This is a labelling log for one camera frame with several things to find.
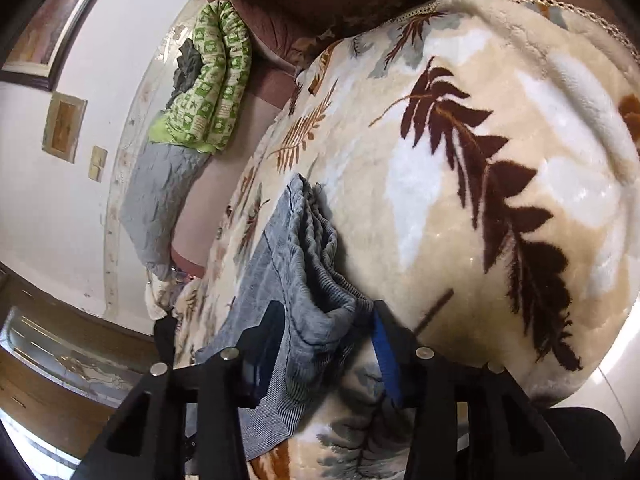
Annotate grey quilted pillow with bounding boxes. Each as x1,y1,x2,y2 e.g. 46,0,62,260
119,141,209,281

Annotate beige wall switch plate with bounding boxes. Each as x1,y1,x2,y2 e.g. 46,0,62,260
41,92,87,164

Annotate green patterned folded quilt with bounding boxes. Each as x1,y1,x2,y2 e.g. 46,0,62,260
148,0,252,154

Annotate dark grey crumpled cloth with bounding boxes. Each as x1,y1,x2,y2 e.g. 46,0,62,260
166,38,203,108

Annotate framed wall picture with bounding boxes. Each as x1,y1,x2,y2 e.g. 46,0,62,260
1,0,96,91

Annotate cream leaf-print fleece blanket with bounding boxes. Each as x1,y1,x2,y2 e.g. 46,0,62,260
175,0,639,479

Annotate grey denim pants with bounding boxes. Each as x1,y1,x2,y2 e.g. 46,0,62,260
196,174,372,460

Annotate small beige wall switch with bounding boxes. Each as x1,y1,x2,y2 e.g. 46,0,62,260
88,145,107,182

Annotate brown wooden door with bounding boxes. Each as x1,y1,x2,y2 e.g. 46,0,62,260
1,266,157,458

